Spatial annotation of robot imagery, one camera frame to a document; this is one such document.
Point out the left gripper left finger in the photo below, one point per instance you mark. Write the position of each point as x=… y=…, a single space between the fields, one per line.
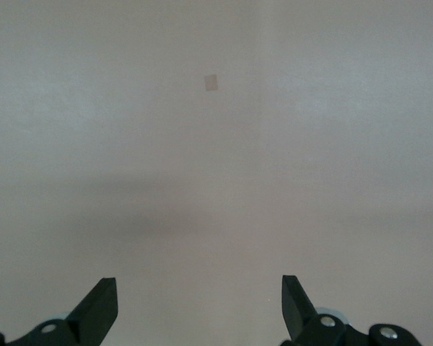
x=94 y=317

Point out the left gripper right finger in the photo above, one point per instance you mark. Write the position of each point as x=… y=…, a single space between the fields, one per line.
x=299 y=317

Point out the brown tape patch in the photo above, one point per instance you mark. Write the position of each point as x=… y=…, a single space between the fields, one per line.
x=211 y=83

